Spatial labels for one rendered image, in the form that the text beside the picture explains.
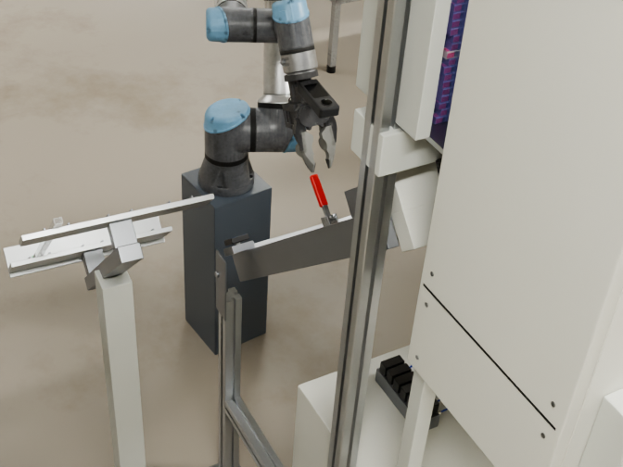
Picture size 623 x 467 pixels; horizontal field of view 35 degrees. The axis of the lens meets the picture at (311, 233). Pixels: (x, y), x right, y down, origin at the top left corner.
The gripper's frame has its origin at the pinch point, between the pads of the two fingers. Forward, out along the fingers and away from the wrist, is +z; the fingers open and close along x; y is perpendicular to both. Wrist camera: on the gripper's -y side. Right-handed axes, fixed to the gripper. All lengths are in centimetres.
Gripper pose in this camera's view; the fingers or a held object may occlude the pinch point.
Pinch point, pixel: (321, 164)
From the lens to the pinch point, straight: 212.0
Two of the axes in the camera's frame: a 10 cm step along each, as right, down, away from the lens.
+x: -8.8, 2.6, -4.0
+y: -4.5, -1.4, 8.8
